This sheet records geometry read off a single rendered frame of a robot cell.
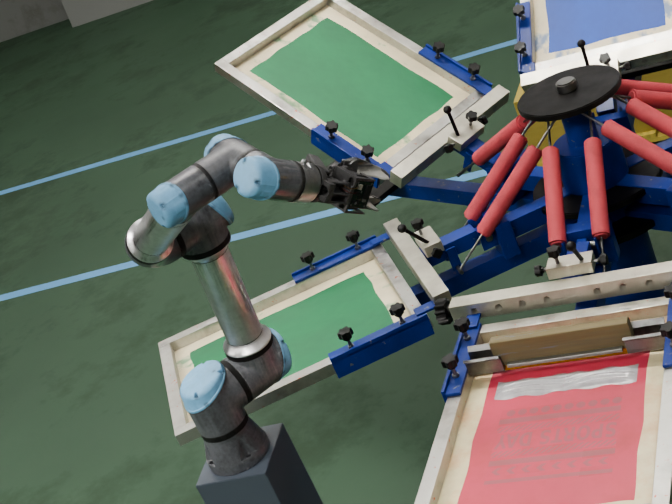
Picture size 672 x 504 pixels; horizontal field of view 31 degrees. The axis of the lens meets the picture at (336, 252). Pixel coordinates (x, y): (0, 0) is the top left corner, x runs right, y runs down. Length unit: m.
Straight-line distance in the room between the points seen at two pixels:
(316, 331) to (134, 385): 2.41
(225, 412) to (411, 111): 1.82
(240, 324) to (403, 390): 2.37
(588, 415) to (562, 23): 1.91
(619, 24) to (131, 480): 2.72
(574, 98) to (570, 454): 1.18
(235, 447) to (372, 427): 2.15
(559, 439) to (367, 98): 1.80
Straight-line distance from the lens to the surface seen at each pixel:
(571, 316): 3.27
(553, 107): 3.63
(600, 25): 4.46
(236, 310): 2.72
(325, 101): 4.33
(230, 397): 2.78
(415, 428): 4.83
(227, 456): 2.83
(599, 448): 2.88
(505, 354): 3.17
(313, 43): 4.56
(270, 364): 2.81
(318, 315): 3.80
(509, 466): 2.92
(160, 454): 5.42
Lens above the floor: 2.75
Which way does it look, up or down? 26 degrees down
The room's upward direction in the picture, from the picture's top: 24 degrees counter-clockwise
